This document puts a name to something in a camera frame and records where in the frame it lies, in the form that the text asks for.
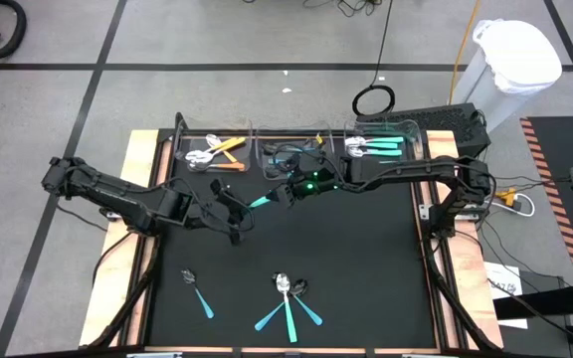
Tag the black beam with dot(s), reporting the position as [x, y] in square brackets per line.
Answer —
[545, 301]

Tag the black mat striped edge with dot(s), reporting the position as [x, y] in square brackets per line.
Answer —
[560, 144]

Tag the white paper sheet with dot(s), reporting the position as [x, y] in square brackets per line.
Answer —
[500, 276]

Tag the yellow power plug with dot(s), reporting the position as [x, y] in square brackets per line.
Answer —
[507, 195]

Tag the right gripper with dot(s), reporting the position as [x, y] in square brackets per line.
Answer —
[319, 176]

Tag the black table mat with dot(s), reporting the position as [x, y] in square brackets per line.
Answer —
[336, 298]

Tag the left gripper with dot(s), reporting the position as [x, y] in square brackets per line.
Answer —
[209, 214]

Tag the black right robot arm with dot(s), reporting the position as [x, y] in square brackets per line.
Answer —
[406, 171]

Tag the clear plastic bin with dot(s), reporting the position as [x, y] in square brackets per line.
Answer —
[217, 126]
[291, 133]
[386, 126]

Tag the silver metal bracket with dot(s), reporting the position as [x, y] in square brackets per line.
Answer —
[423, 356]
[154, 355]

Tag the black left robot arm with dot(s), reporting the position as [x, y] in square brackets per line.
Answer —
[112, 191]

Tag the black perforated computer case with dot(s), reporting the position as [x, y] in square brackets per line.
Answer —
[450, 119]

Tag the trash can white bag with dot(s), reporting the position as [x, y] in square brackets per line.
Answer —
[515, 54]

